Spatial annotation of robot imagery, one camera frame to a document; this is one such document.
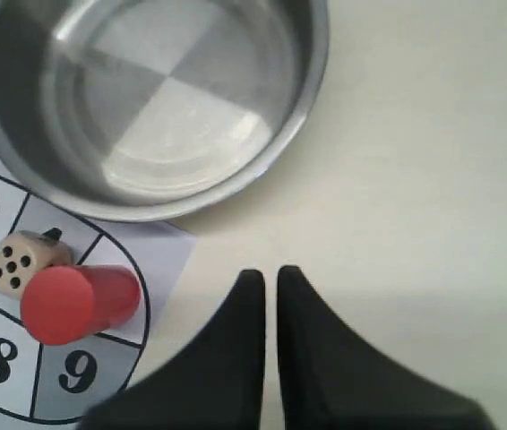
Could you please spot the stainless steel bowl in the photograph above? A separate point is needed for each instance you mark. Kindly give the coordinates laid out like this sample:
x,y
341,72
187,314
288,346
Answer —
x,y
137,111

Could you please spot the red cylinder game piece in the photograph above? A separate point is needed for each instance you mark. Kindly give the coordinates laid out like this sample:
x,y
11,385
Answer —
x,y
62,304

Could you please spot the paper number game board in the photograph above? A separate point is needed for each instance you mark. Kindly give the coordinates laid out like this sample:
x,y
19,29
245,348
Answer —
x,y
51,387

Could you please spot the wooden die black pips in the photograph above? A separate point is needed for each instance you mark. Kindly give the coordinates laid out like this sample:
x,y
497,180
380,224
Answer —
x,y
24,253

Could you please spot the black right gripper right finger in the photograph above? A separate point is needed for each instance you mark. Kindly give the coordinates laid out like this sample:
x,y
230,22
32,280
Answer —
x,y
331,378

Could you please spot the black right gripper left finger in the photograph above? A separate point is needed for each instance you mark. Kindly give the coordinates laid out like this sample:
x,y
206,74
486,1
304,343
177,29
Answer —
x,y
214,382

